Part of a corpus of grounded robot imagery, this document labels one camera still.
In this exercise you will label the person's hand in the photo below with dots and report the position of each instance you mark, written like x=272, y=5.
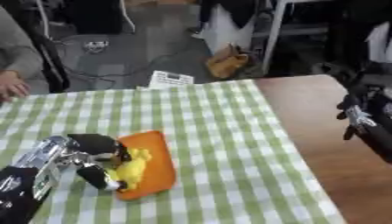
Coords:
x=11, y=86

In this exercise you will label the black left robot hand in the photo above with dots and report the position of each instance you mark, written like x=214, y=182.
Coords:
x=97, y=143

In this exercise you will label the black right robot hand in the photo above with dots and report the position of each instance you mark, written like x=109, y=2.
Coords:
x=357, y=116

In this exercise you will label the yellow soft toy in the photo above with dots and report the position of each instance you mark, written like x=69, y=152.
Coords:
x=131, y=169

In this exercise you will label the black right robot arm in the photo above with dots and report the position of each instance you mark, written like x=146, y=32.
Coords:
x=380, y=141

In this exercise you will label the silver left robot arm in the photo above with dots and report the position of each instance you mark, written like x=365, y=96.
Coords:
x=35, y=172

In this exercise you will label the white printed box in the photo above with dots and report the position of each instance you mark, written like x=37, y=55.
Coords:
x=170, y=78

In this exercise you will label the person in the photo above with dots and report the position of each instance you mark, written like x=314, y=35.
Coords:
x=20, y=52

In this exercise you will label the orange tray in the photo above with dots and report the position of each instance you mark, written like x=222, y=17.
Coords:
x=153, y=163

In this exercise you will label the tan bag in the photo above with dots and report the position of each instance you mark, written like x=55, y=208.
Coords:
x=227, y=62

